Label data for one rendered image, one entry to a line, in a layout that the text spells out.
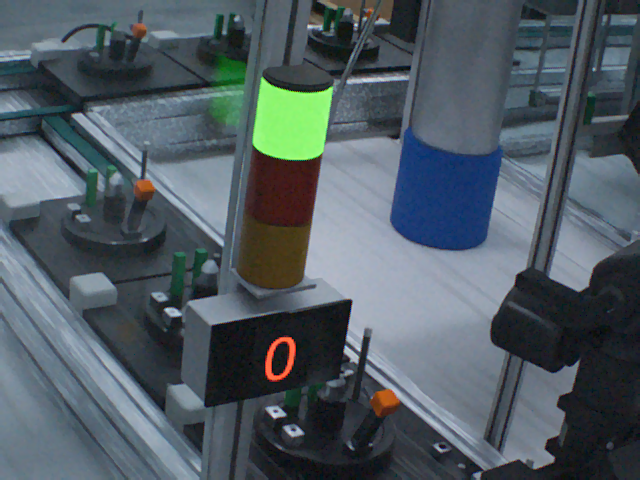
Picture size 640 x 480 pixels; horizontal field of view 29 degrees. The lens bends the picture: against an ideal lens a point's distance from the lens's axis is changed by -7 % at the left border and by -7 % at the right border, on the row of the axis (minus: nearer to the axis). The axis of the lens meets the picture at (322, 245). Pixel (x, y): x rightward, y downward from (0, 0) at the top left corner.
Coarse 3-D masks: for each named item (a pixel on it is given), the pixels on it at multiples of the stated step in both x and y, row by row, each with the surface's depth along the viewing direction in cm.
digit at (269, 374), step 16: (288, 320) 97; (304, 320) 98; (256, 336) 96; (272, 336) 97; (288, 336) 98; (304, 336) 99; (256, 352) 97; (272, 352) 98; (288, 352) 99; (304, 352) 100; (256, 368) 98; (272, 368) 99; (288, 368) 100; (256, 384) 98; (272, 384) 99; (288, 384) 100
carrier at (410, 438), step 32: (320, 384) 132; (352, 384) 141; (256, 416) 133; (288, 416) 130; (320, 416) 128; (352, 416) 132; (416, 416) 137; (256, 448) 128; (288, 448) 125; (320, 448) 126; (352, 448) 125; (384, 448) 127; (416, 448) 131
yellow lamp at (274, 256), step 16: (256, 224) 94; (272, 224) 94; (304, 224) 95; (240, 240) 96; (256, 240) 94; (272, 240) 94; (288, 240) 94; (304, 240) 95; (240, 256) 96; (256, 256) 95; (272, 256) 95; (288, 256) 95; (304, 256) 96; (240, 272) 97; (256, 272) 95; (272, 272) 95; (288, 272) 96; (304, 272) 97
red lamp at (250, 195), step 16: (256, 160) 93; (272, 160) 92; (288, 160) 92; (304, 160) 92; (320, 160) 93; (256, 176) 93; (272, 176) 92; (288, 176) 92; (304, 176) 92; (256, 192) 93; (272, 192) 93; (288, 192) 93; (304, 192) 93; (256, 208) 94; (272, 208) 93; (288, 208) 93; (304, 208) 94; (288, 224) 94
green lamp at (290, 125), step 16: (272, 96) 90; (288, 96) 89; (304, 96) 89; (320, 96) 90; (256, 112) 92; (272, 112) 90; (288, 112) 90; (304, 112) 90; (320, 112) 91; (256, 128) 92; (272, 128) 91; (288, 128) 90; (304, 128) 91; (320, 128) 91; (256, 144) 92; (272, 144) 91; (288, 144) 91; (304, 144) 91; (320, 144) 92
